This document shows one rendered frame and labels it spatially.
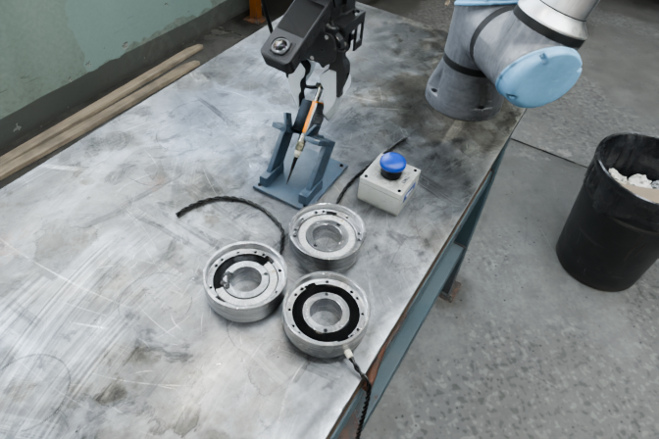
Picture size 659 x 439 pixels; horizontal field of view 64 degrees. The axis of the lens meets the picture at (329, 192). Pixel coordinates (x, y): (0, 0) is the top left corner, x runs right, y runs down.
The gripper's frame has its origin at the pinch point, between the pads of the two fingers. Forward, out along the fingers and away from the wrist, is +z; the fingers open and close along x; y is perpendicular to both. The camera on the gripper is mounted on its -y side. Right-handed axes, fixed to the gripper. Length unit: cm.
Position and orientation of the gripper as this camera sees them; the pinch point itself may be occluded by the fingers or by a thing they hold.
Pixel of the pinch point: (312, 109)
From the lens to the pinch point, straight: 80.2
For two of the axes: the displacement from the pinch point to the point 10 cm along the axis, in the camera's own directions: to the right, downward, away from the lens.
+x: -8.6, -3.9, 3.2
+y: 5.0, -5.8, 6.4
